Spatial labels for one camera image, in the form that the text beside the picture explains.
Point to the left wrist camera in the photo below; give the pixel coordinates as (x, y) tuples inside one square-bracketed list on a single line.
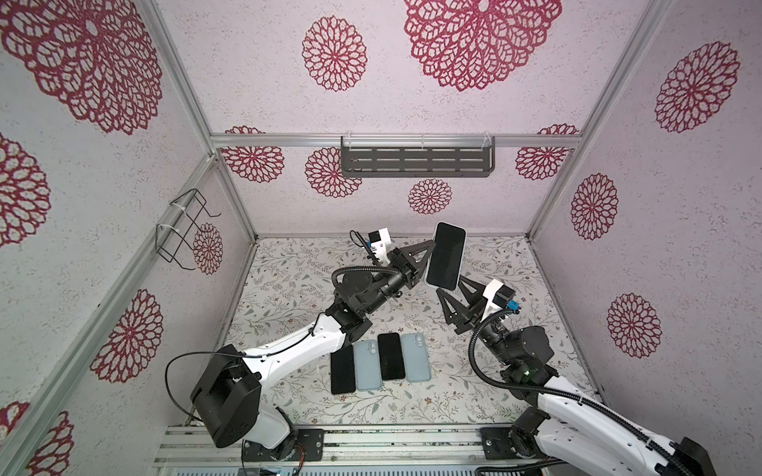
[(378, 244)]

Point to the light blue phone case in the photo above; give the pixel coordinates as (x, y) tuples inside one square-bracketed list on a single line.
[(367, 366), (416, 358)]

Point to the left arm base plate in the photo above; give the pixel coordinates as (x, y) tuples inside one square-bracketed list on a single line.
[(304, 444)]

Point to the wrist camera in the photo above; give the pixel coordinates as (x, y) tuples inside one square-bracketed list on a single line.
[(378, 244), (499, 297)]

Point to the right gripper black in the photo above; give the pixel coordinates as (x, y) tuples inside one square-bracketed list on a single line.
[(467, 320)]

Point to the black phone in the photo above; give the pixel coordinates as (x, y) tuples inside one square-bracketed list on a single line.
[(343, 379)]

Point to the dark metal wall shelf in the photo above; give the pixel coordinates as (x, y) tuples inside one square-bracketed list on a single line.
[(397, 162)]

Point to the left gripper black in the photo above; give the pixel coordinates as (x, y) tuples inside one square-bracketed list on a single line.
[(407, 268)]

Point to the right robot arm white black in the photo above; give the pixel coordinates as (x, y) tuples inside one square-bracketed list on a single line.
[(561, 424)]

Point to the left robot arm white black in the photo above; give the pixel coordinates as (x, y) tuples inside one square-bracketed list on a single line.
[(227, 397)]

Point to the black wire wall rack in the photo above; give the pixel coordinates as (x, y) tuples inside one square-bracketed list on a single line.
[(191, 241)]

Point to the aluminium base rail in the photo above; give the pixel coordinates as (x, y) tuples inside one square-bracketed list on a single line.
[(385, 445)]

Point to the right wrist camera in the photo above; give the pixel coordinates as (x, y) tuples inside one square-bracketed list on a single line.
[(499, 297)]

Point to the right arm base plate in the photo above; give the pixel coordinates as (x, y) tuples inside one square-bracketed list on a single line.
[(505, 442)]

